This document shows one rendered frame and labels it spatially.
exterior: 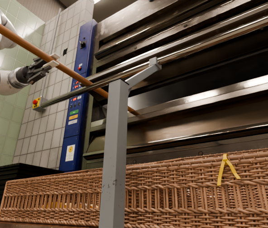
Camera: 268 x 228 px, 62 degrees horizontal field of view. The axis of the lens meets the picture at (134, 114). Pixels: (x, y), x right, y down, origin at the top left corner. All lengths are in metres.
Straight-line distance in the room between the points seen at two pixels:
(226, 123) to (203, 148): 0.15
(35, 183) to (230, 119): 0.85
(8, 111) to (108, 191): 1.84
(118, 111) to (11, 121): 1.77
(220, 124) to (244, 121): 0.10
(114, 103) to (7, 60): 1.93
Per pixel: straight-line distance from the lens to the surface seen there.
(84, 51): 1.94
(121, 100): 0.59
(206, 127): 1.09
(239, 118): 1.08
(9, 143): 2.22
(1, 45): 1.71
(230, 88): 1.15
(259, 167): 0.52
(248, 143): 1.04
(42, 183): 0.92
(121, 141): 0.55
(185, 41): 1.19
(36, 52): 0.98
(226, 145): 1.06
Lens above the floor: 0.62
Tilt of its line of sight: 24 degrees up
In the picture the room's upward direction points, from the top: 1 degrees clockwise
